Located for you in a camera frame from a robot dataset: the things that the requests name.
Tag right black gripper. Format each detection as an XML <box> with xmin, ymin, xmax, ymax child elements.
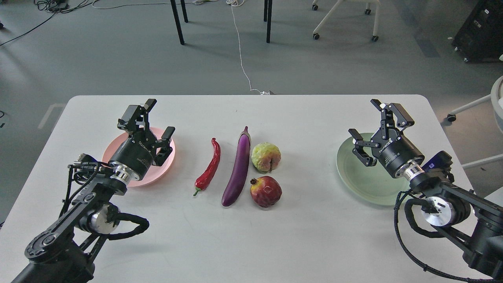
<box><xmin>348</xmin><ymin>99</ymin><xmax>425</xmax><ymax>178</ymax></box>

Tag red pomegranate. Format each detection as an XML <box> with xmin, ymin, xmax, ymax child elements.
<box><xmin>250</xmin><ymin>176</ymin><xmax>282</xmax><ymax>208</ymax></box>

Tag green custard apple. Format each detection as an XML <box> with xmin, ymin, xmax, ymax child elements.
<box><xmin>251</xmin><ymin>143</ymin><xmax>281</xmax><ymax>172</ymax></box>

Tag white chair at right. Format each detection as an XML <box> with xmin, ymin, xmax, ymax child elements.
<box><xmin>445</xmin><ymin>77</ymin><xmax>503</xmax><ymax>170</ymax></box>

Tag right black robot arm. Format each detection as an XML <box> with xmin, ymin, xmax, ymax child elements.
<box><xmin>349</xmin><ymin>99</ymin><xmax>503</xmax><ymax>283</ymax></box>

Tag black cables on floor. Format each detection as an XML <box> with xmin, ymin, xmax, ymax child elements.
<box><xmin>0</xmin><ymin>0</ymin><xmax>95</xmax><ymax>47</ymax></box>

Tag green plate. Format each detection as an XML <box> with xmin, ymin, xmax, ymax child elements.
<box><xmin>336</xmin><ymin>136</ymin><xmax>409</xmax><ymax>206</ymax></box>

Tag white cable on floor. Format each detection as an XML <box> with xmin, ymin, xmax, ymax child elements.
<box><xmin>226</xmin><ymin>0</ymin><xmax>272</xmax><ymax>96</ymax></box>

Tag purple eggplant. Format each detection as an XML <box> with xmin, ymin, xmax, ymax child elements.
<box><xmin>221</xmin><ymin>127</ymin><xmax>250</xmax><ymax>207</ymax></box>

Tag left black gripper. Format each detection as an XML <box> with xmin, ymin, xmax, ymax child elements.
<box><xmin>108</xmin><ymin>99</ymin><xmax>175</xmax><ymax>181</ymax></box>

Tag black equipment case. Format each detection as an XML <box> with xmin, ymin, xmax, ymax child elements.
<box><xmin>452</xmin><ymin>0</ymin><xmax>503</xmax><ymax>63</ymax></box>

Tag pink plate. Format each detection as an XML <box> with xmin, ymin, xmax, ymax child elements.
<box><xmin>102</xmin><ymin>132</ymin><xmax>176</xmax><ymax>188</ymax></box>

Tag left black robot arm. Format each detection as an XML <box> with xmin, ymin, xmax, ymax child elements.
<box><xmin>13</xmin><ymin>99</ymin><xmax>175</xmax><ymax>283</ymax></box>

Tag white rolling chair base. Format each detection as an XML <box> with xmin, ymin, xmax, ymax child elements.
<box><xmin>312</xmin><ymin>0</ymin><xmax>382</xmax><ymax>42</ymax></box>

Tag black table legs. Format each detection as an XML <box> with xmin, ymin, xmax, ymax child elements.
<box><xmin>169</xmin><ymin>0</ymin><xmax>273</xmax><ymax>46</ymax></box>

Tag red chili pepper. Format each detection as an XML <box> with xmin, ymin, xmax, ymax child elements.
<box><xmin>193</xmin><ymin>138</ymin><xmax>221</xmax><ymax>197</ymax></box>

